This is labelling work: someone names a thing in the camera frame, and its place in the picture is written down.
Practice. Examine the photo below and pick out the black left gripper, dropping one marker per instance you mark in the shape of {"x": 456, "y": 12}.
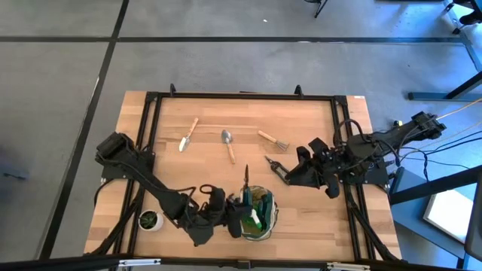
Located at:
{"x": 220, "y": 218}

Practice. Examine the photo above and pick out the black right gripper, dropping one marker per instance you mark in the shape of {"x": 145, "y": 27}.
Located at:
{"x": 337, "y": 162}

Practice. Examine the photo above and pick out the beige green-trimmed gardening bag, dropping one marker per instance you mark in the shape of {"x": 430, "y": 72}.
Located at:
{"x": 274, "y": 216}

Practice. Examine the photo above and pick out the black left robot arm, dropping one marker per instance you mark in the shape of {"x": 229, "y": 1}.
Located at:
{"x": 150, "y": 180}

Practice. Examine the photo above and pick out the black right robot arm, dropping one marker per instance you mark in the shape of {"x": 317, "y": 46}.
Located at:
{"x": 399, "y": 131}

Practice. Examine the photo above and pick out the white potted succulent plant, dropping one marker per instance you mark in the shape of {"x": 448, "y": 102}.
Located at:
{"x": 150, "y": 221}

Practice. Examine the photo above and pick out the blue desk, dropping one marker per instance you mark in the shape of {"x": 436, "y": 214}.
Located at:
{"x": 410, "y": 222}

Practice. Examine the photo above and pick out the black diagonal beam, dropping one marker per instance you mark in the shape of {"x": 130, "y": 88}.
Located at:
{"x": 433, "y": 185}

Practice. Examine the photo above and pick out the white panel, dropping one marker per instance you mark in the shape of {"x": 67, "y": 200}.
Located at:
{"x": 448, "y": 216}

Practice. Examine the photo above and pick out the black stand legs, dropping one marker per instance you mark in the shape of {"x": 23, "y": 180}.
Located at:
{"x": 320, "y": 7}

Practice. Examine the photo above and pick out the black chair caster base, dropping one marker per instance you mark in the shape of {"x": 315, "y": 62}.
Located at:
{"x": 470, "y": 18}

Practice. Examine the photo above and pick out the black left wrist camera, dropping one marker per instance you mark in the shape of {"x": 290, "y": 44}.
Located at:
{"x": 217, "y": 197}

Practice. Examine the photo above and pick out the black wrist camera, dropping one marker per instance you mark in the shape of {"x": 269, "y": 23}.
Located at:
{"x": 217, "y": 197}
{"x": 318, "y": 146}

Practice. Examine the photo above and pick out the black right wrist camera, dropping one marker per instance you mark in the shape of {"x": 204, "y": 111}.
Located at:
{"x": 318, "y": 146}

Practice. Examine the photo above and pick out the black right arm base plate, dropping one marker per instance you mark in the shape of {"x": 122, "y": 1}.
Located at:
{"x": 378, "y": 177}

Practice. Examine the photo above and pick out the black aluminium table frame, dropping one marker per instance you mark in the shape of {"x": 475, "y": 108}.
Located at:
{"x": 244, "y": 96}

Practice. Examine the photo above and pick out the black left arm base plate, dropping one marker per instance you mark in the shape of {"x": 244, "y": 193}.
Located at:
{"x": 113, "y": 173}

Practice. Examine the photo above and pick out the blue metal frame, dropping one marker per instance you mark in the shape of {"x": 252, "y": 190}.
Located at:
{"x": 444, "y": 96}

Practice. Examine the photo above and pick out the black gantry rail silver brackets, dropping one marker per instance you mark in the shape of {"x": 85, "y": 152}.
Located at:
{"x": 56, "y": 263}

